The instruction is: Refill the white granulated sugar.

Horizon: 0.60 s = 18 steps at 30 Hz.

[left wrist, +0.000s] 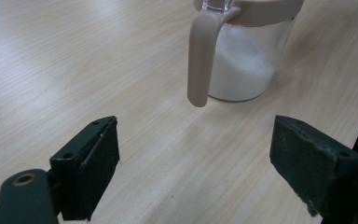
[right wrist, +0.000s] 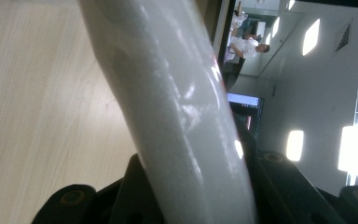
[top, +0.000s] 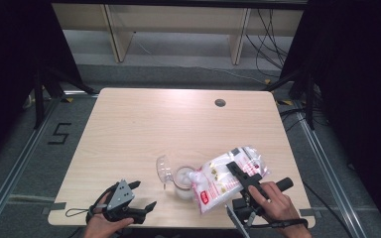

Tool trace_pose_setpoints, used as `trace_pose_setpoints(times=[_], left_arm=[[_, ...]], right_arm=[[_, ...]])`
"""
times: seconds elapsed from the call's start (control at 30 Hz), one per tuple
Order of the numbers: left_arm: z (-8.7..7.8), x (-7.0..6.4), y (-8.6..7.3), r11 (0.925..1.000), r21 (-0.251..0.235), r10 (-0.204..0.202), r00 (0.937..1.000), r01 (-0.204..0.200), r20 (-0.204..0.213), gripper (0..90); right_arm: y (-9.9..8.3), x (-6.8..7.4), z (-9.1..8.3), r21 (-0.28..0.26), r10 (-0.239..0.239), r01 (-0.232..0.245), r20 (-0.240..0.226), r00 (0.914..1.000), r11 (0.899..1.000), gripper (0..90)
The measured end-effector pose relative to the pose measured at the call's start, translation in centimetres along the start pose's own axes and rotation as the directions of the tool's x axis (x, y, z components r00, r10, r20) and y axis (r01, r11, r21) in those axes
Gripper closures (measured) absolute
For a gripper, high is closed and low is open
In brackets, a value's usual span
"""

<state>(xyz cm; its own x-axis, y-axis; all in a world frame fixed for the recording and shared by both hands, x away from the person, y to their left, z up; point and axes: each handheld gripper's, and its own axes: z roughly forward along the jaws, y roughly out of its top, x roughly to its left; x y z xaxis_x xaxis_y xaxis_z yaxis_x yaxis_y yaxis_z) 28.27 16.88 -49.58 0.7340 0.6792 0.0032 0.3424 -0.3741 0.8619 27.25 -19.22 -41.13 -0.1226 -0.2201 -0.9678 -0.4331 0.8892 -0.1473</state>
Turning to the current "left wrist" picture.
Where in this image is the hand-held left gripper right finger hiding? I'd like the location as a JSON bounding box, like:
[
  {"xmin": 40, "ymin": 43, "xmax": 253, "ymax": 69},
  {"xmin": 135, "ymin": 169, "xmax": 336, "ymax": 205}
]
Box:
[{"xmin": 268, "ymin": 115, "xmax": 358, "ymax": 218}]

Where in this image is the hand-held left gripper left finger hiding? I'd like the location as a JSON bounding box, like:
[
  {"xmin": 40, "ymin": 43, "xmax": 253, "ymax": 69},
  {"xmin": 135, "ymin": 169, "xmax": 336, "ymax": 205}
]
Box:
[{"xmin": 49, "ymin": 116, "xmax": 121, "ymax": 222}]

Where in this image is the glass jar with beige handle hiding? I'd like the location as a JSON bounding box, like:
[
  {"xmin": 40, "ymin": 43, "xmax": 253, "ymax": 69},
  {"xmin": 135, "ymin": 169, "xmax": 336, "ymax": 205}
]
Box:
[{"xmin": 186, "ymin": 0, "xmax": 306, "ymax": 108}]

